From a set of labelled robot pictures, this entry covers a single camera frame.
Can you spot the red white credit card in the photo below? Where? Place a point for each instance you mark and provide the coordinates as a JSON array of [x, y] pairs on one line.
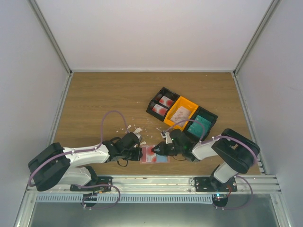
[[148, 156]]

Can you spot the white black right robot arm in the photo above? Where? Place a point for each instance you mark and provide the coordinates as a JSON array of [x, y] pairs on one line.
[[238, 153]]

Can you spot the red white cards in bin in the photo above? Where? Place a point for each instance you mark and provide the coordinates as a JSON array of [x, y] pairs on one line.
[[162, 105]]

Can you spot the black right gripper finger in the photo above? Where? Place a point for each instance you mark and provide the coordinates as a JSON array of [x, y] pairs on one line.
[[158, 152], [159, 147]]

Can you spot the teal cards stack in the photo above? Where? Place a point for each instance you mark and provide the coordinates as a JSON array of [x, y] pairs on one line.
[[200, 127]]

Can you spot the grey slotted cable duct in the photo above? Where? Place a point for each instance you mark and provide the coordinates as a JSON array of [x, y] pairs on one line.
[[127, 198]]

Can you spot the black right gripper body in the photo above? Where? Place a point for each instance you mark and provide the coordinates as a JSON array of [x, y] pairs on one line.
[[171, 152]]

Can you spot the pink patterned cards in bin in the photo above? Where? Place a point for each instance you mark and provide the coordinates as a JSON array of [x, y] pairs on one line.
[[181, 113]]

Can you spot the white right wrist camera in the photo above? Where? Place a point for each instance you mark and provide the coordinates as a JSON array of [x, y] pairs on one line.
[[166, 136]]

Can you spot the black bin right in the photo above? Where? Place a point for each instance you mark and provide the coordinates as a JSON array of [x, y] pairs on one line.
[[207, 115]]

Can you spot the aluminium front rail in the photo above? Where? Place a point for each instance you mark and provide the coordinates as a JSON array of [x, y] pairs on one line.
[[185, 184]]

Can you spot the yellow plastic bin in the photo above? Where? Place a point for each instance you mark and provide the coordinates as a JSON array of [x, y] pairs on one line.
[[181, 101]]

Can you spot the black divided bin left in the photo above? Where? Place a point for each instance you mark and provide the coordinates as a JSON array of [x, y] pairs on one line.
[[163, 92]]

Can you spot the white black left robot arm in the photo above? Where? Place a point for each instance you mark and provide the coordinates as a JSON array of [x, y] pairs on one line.
[[57, 165]]

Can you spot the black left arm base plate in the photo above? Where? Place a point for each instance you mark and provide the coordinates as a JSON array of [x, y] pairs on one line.
[[100, 184]]

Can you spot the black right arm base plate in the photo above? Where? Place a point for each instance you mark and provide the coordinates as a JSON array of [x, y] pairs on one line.
[[203, 184]]

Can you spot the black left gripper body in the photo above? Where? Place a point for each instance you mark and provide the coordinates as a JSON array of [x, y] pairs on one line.
[[132, 156]]

